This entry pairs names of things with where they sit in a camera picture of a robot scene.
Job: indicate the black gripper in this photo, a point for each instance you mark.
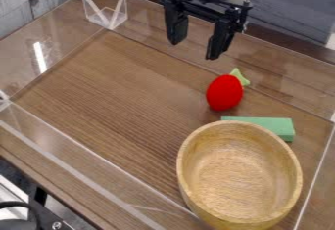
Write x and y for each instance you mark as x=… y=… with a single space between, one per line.
x=227 y=13

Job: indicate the red plush strawberry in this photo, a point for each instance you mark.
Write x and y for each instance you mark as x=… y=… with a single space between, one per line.
x=225 y=91

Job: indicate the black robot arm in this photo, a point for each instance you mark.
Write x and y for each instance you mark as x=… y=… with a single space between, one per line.
x=227 y=14

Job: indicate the green foam block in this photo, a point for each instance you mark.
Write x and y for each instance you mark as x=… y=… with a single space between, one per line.
x=279 y=125

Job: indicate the oval wooden bowl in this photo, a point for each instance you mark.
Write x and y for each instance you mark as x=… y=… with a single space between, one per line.
x=239 y=176

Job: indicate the clear acrylic corner bracket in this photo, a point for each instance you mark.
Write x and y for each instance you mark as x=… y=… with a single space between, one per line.
x=106 y=17

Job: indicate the clear acrylic front wall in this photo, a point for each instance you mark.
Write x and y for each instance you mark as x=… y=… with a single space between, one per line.
x=100 y=191

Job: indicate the black metal table bracket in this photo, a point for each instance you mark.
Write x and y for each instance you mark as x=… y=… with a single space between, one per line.
x=50 y=220

